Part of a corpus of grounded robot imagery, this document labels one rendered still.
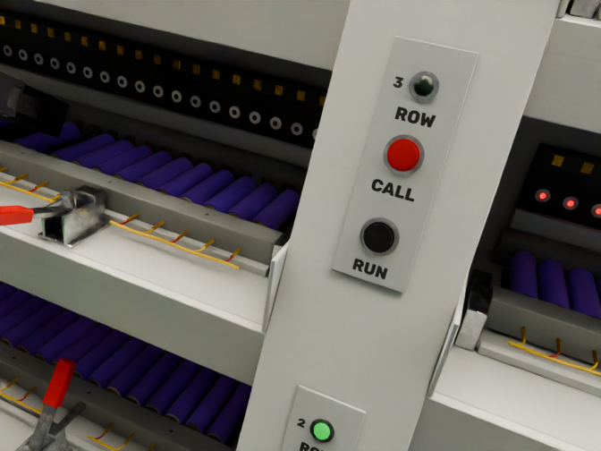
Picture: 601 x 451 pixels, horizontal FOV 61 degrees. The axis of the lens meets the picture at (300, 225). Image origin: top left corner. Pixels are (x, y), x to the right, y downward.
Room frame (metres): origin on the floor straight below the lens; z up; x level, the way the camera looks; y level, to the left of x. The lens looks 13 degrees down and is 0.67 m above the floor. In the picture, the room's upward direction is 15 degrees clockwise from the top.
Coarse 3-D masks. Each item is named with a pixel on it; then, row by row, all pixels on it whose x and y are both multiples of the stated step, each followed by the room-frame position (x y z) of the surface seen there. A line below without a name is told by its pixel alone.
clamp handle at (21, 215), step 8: (64, 200) 0.32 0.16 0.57; (72, 200) 0.32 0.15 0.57; (0, 208) 0.28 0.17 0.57; (8, 208) 0.28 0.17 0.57; (16, 208) 0.28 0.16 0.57; (24, 208) 0.29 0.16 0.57; (32, 208) 0.30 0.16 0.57; (40, 208) 0.31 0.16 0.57; (48, 208) 0.31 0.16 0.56; (56, 208) 0.32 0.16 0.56; (64, 208) 0.32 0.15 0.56; (72, 208) 0.33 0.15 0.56; (0, 216) 0.27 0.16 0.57; (8, 216) 0.27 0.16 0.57; (16, 216) 0.28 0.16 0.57; (24, 216) 0.29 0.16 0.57; (32, 216) 0.29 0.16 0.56; (40, 216) 0.30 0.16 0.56; (48, 216) 0.30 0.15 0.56; (56, 216) 0.31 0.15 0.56; (0, 224) 0.27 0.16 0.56; (8, 224) 0.27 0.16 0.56; (16, 224) 0.28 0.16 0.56
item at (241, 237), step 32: (0, 160) 0.38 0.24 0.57; (32, 160) 0.38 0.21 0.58; (32, 192) 0.36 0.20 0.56; (128, 192) 0.35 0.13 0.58; (160, 192) 0.36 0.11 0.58; (160, 224) 0.34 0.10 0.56; (192, 224) 0.34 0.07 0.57; (224, 224) 0.34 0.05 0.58; (256, 224) 0.34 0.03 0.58; (256, 256) 0.33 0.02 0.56
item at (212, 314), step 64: (0, 64) 0.54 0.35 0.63; (192, 128) 0.48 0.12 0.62; (0, 192) 0.37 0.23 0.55; (0, 256) 0.33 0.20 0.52; (64, 256) 0.31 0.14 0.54; (128, 256) 0.32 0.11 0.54; (192, 256) 0.33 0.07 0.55; (128, 320) 0.30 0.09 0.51; (192, 320) 0.29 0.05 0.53; (256, 320) 0.28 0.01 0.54
